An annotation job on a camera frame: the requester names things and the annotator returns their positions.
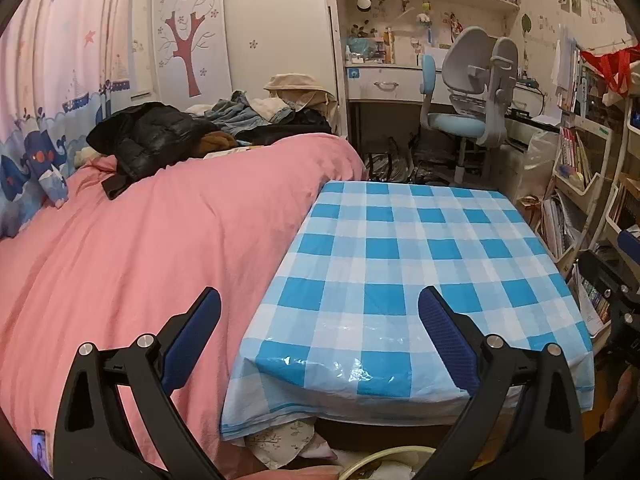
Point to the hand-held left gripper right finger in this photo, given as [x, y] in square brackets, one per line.
[450, 340]

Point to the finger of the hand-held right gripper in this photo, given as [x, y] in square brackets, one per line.
[630, 240]

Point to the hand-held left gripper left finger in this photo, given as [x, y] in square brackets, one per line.
[192, 340]

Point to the cream plastic basin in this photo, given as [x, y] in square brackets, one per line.
[350, 466]

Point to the person's right hand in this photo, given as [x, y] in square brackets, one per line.
[620, 400]

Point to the white shelf rack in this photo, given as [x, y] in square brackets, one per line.
[590, 175]

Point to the blue checked tablecloth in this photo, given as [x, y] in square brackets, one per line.
[410, 270]

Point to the pink blanket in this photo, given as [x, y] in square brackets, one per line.
[125, 285]

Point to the clear plastic bag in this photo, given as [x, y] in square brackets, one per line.
[537, 160]

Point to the white floral cloth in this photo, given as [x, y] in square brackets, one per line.
[277, 442]

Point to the white printer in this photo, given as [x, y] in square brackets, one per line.
[525, 132]

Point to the pale pink cloth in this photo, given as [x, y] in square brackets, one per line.
[320, 452]

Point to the red bag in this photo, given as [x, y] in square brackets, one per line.
[612, 67]

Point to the smartphone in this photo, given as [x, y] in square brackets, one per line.
[41, 452]

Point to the brown garment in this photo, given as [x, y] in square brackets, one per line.
[215, 142]

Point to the black puffer jacket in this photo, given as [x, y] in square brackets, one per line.
[145, 135]

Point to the grey and blue desk chair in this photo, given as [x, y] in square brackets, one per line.
[475, 85]

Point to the blue denim garment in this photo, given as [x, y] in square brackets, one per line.
[235, 112]

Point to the black garment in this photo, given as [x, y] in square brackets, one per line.
[300, 125]

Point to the white desk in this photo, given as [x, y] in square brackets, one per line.
[390, 82]

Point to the beige cloth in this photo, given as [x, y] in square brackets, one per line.
[300, 90]

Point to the whale print curtain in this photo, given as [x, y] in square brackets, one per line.
[50, 85]

